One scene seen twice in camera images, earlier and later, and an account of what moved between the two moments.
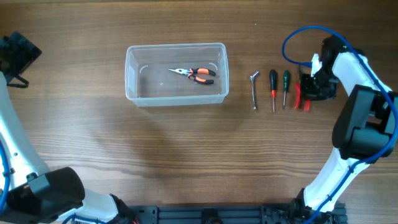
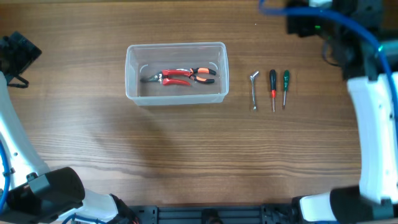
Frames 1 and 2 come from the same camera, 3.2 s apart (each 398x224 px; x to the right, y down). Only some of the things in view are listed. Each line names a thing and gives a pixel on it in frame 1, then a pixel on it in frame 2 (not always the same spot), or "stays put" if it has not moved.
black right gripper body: [325, 84] to [309, 25]
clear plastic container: [176, 74] stays put
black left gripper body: [18, 55] stays put
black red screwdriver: [273, 86] stays put
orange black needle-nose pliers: [191, 73] stays put
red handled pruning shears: [297, 89] to [161, 76]
